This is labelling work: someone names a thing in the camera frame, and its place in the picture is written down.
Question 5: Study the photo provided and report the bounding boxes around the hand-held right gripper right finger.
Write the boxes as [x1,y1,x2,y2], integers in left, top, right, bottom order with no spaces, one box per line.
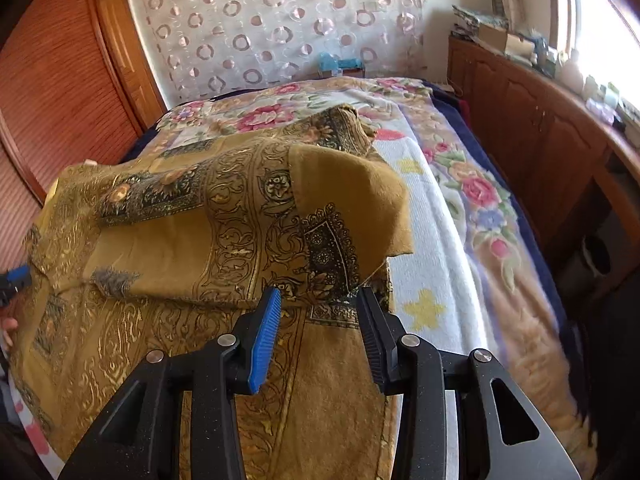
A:
[356,286,583,480]

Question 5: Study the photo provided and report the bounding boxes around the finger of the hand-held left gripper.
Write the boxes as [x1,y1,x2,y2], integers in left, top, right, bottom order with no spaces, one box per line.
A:
[0,266,32,306]

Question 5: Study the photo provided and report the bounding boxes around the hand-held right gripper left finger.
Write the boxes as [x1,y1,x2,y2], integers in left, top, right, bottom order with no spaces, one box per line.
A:
[59,286,284,480]

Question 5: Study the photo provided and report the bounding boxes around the brown patterned garment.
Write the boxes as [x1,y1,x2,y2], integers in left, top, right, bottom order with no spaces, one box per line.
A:
[10,104,416,480]

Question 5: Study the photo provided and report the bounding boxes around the floral blanket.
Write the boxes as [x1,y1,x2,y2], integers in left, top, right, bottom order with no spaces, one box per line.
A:
[155,77,596,480]

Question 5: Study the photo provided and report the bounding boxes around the wooden slatted wardrobe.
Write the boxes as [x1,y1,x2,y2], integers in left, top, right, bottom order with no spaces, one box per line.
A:
[0,0,168,221]

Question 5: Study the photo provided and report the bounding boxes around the low wooden cabinet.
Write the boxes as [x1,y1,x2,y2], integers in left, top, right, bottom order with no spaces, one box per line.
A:
[447,35,640,311]

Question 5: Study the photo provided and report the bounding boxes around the blue packet box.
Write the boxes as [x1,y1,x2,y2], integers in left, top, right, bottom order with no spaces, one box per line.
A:
[317,52,366,78]

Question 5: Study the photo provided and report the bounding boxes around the circle patterned sheer curtain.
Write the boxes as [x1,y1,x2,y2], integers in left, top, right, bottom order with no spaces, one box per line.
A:
[125,0,436,108]

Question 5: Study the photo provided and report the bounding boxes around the cardboard box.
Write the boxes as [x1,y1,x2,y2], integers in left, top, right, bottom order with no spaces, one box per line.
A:
[477,25,536,56]

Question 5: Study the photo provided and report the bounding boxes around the white jug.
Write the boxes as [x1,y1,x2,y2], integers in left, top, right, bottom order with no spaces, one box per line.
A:
[560,50,583,86]

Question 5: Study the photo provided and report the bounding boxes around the stack of folded cloths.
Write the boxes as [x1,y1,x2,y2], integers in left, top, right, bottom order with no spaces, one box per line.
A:
[452,4,511,28]

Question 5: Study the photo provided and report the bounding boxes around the window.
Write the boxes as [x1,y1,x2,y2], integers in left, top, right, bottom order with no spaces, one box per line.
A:
[550,0,640,111]

